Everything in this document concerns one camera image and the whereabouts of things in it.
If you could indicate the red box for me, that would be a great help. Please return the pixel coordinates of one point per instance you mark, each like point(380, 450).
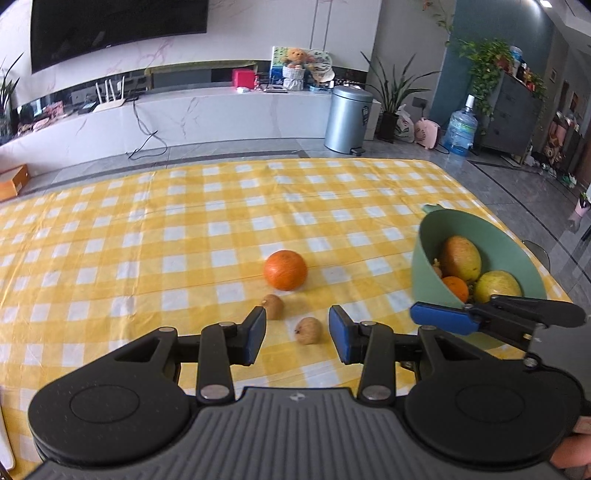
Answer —
point(243, 78)

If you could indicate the blue water jug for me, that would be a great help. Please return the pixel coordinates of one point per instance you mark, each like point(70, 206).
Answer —
point(460, 131)

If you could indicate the teddy bear gift basket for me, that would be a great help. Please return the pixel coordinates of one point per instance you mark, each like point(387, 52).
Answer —
point(318, 64)

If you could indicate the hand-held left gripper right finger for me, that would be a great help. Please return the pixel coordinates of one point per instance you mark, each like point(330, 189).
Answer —
point(341, 334)

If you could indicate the trailing ivy plant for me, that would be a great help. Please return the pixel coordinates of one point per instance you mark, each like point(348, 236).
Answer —
point(485, 69)

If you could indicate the small orange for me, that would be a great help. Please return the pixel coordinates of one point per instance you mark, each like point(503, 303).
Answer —
point(455, 287)

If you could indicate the red-yellow mango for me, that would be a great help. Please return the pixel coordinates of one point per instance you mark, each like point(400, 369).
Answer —
point(459, 258)

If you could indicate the silver pedal trash can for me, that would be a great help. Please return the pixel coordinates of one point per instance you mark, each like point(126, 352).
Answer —
point(347, 120)

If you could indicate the white marble media console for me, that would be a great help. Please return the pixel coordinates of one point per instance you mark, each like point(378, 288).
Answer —
point(207, 115)

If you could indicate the green colander bowl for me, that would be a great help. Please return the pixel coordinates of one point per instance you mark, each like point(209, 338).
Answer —
point(429, 244)

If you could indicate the white plastic bag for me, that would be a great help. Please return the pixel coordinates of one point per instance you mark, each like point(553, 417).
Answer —
point(405, 127)

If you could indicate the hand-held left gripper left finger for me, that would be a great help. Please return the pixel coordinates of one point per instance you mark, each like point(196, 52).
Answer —
point(254, 334)

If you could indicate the yellow checked tablecloth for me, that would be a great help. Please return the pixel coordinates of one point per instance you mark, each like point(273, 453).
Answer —
point(184, 230)

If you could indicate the brown kiwi fruit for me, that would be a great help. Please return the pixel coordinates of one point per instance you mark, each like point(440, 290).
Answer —
point(273, 307)

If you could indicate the clear glass chair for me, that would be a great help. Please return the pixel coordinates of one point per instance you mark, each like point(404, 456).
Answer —
point(538, 254)

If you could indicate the teddy bear bouquet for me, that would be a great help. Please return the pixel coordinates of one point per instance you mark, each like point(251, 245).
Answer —
point(294, 69)

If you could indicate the white router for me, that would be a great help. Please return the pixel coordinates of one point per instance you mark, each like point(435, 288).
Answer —
point(110, 99)

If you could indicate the green leafy plant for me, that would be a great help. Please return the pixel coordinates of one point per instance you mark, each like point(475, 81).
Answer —
point(5, 101)

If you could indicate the round orange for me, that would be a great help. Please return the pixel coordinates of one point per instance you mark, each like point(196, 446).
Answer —
point(286, 270)

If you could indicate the yellow-green pear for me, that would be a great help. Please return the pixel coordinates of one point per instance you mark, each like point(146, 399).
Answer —
point(498, 286)

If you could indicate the pink pig toy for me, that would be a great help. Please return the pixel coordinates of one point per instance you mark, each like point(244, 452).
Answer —
point(428, 134)

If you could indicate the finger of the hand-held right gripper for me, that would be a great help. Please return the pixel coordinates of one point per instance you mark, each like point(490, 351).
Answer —
point(443, 317)

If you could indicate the white flat object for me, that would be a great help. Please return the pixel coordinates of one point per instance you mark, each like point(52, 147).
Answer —
point(4, 443)

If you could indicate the potted long-leaf plant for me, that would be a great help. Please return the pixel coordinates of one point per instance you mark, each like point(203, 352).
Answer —
point(392, 97)

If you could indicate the grey drawer cabinet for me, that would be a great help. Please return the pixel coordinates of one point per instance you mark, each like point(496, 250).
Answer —
point(512, 115)

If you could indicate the black television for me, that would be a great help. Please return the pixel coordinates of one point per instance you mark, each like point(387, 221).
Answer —
point(115, 27)

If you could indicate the person's right forearm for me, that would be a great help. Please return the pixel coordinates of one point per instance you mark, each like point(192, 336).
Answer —
point(572, 445)

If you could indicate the orange cardboard box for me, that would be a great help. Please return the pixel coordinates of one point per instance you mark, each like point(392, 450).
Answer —
point(14, 182)

